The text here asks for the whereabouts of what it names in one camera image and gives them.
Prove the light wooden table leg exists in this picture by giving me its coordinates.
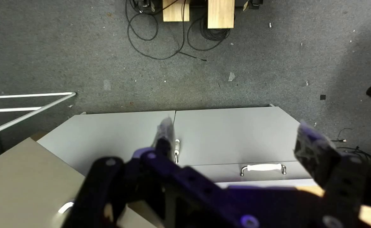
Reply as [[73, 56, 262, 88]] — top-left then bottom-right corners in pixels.
[[162, 0, 192, 24], [206, 0, 237, 30]]

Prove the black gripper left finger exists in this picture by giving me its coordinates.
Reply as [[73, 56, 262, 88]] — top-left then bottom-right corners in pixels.
[[72, 116, 187, 228]]

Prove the file cabinet drawer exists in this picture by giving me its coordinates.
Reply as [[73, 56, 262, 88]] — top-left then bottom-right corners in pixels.
[[173, 104, 321, 190]]

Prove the white wire rack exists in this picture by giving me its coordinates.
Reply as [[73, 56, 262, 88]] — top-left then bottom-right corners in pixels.
[[0, 90, 77, 158]]

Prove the beige metal file cabinet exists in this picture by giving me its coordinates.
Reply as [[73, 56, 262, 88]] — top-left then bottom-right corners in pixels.
[[37, 104, 321, 190]]

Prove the thin black tangled cable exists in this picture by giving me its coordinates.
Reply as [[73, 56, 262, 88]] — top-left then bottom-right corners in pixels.
[[330, 125, 371, 170]]

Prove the silver upper drawer handle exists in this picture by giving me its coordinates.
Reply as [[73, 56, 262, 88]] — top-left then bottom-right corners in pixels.
[[172, 138, 182, 164]]

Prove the black looped floor cable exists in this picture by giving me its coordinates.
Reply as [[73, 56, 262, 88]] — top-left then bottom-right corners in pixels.
[[186, 14, 233, 53], [124, 0, 187, 61]]

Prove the beige flat furniture top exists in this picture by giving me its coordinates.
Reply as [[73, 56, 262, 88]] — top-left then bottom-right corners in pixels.
[[0, 137, 87, 228]]

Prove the silver lower drawer handle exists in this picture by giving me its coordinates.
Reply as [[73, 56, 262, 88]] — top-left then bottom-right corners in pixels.
[[239, 162, 287, 177]]

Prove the silver drawer handle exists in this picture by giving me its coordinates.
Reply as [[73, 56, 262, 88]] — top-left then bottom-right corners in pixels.
[[239, 162, 287, 177], [172, 138, 182, 164]]

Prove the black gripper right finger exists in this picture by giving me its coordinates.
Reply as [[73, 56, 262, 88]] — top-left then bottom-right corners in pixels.
[[292, 120, 371, 228]]

